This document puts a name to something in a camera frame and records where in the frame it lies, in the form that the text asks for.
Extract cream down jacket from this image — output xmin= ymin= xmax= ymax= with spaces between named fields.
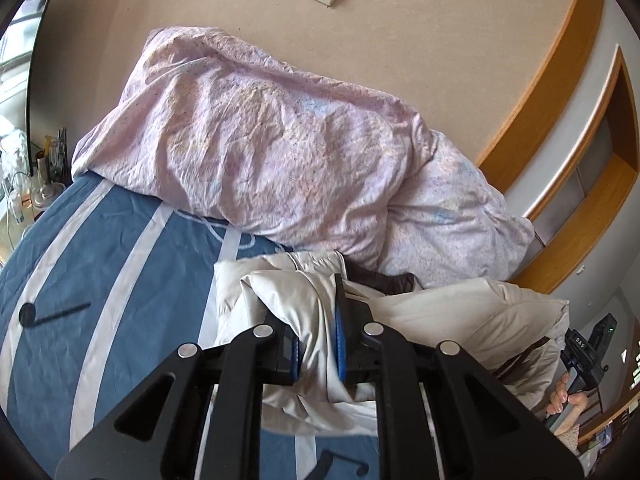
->
xmin=212 ymin=250 xmax=571 ymax=436

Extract pink floral duvet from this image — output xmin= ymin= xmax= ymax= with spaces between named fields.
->
xmin=71 ymin=27 xmax=536 ymax=291

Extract window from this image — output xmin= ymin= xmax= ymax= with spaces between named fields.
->
xmin=0 ymin=0 xmax=69 ymax=128

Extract person's right hand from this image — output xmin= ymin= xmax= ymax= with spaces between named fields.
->
xmin=546 ymin=368 xmax=587 ymax=431

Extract curved wooden headboard trim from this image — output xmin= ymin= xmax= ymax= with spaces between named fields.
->
xmin=474 ymin=0 xmax=607 ymax=171

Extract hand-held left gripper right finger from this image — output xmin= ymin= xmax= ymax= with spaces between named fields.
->
xmin=332 ymin=273 xmax=586 ymax=480

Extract blue striped bed sheet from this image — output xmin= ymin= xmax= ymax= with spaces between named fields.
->
xmin=0 ymin=175 xmax=386 ymax=480

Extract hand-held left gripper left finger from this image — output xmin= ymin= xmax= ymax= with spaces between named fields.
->
xmin=54 ymin=311 xmax=302 ymax=480

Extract wooden wall niche frame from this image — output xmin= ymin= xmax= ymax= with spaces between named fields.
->
xmin=509 ymin=44 xmax=640 ymax=296

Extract cluster of toiletry bottles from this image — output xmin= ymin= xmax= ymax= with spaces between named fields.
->
xmin=0 ymin=126 xmax=71 ymax=227

